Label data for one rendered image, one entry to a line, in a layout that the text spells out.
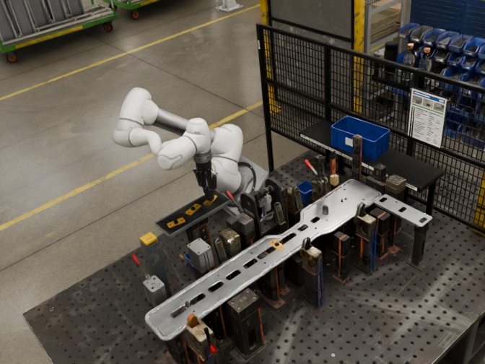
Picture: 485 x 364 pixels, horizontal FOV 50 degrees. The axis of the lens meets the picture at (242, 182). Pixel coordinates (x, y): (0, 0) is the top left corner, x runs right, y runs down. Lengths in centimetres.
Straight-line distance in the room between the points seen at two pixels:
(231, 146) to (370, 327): 126
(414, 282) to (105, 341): 156
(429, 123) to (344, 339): 121
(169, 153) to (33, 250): 254
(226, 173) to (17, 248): 225
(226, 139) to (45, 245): 211
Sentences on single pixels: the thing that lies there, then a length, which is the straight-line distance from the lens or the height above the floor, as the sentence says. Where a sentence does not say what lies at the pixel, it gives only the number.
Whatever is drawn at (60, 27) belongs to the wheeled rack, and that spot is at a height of 29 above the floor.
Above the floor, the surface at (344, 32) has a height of 111.
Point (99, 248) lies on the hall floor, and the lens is 434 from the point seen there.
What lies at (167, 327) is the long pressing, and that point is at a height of 100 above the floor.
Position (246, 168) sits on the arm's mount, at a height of 94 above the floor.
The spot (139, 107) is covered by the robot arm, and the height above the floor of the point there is 151.
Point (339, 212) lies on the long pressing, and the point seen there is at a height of 100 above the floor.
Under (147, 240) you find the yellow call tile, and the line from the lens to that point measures 244.
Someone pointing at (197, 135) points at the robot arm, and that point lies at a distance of 232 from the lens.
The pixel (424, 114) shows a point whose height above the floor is 132.
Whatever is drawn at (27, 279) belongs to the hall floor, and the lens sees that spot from 434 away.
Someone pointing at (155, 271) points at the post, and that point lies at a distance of 255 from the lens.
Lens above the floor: 271
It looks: 35 degrees down
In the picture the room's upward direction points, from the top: 7 degrees counter-clockwise
